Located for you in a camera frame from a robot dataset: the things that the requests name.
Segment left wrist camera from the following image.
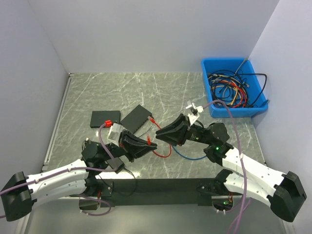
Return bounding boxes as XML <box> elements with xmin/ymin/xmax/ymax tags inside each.
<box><xmin>105</xmin><ymin>120</ymin><xmax>124</xmax><ymax>146</ymax></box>

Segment black network switch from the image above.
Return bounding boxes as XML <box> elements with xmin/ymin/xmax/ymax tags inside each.
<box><xmin>90</xmin><ymin>111</ymin><xmax>121</xmax><ymax>128</ymax></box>
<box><xmin>120</xmin><ymin>105</ymin><xmax>152</xmax><ymax>134</ymax></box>

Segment tangled cables in bin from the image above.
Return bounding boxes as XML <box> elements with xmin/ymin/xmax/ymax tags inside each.
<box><xmin>207</xmin><ymin>57</ymin><xmax>270</xmax><ymax>108</ymax></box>

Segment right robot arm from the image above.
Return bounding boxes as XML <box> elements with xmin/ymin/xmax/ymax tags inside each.
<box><xmin>156</xmin><ymin>114</ymin><xmax>307</xmax><ymax>222</ymax></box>

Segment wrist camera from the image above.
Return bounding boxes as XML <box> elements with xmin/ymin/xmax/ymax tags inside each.
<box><xmin>186</xmin><ymin>101</ymin><xmax>204</xmax><ymax>126</ymax></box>
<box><xmin>105</xmin><ymin>120</ymin><xmax>124</xmax><ymax>146</ymax></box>

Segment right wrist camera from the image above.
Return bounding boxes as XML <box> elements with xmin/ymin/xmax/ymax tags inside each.
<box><xmin>186</xmin><ymin>101</ymin><xmax>204</xmax><ymax>126</ymax></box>

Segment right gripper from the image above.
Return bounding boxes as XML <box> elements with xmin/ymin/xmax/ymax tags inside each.
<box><xmin>156</xmin><ymin>113</ymin><xmax>213</xmax><ymax>146</ymax></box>

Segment blue ethernet cable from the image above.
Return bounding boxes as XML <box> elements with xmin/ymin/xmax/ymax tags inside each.
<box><xmin>172</xmin><ymin>145</ymin><xmax>208</xmax><ymax>161</ymax></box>

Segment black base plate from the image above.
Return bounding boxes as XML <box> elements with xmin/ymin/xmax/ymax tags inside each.
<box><xmin>82</xmin><ymin>178</ymin><xmax>231</xmax><ymax>207</ymax></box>

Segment red ethernet cable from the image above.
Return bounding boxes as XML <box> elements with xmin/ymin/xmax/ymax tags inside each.
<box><xmin>146</xmin><ymin>116</ymin><xmax>173</xmax><ymax>158</ymax></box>

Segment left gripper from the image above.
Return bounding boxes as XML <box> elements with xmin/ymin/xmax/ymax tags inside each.
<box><xmin>101</xmin><ymin>129</ymin><xmax>157</xmax><ymax>162</ymax></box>

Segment black power adapter with cord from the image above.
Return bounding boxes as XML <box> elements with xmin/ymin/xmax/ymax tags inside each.
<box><xmin>102</xmin><ymin>126</ymin><xmax>154</xmax><ymax>197</ymax></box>

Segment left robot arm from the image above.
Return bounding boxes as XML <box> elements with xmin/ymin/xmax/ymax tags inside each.
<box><xmin>0</xmin><ymin>130</ymin><xmax>157</xmax><ymax>222</ymax></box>

